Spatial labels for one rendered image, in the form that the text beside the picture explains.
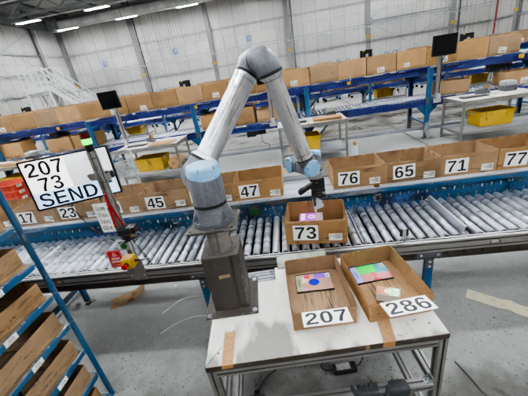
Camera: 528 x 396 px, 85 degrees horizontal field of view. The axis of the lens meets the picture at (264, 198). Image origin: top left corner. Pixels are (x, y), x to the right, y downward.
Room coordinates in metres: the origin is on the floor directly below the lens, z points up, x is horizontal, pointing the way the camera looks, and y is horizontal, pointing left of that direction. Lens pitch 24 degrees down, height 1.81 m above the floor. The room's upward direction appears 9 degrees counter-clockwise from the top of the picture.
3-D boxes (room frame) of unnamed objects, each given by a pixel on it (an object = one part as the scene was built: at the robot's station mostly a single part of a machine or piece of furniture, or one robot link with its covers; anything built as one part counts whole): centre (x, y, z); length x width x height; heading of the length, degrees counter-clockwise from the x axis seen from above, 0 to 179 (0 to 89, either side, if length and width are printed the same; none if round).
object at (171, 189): (2.35, 0.79, 0.97); 0.39 x 0.29 x 0.17; 83
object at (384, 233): (1.71, -0.76, 0.72); 0.52 x 0.05 x 0.05; 173
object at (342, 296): (1.11, -0.18, 0.80); 0.38 x 0.28 x 0.10; 177
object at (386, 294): (1.02, -0.50, 0.78); 0.10 x 0.06 x 0.05; 63
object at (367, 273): (1.20, -0.49, 0.76); 0.19 x 0.14 x 0.02; 92
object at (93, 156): (1.63, 0.91, 1.11); 0.12 x 0.05 x 0.88; 83
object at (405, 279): (1.10, -0.50, 0.80); 0.38 x 0.28 x 0.10; 2
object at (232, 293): (1.20, 0.24, 0.91); 0.26 x 0.26 x 0.33; 89
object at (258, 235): (1.81, 0.08, 0.72); 0.52 x 0.05 x 0.05; 173
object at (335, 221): (1.71, -0.32, 0.83); 0.39 x 0.29 x 0.17; 77
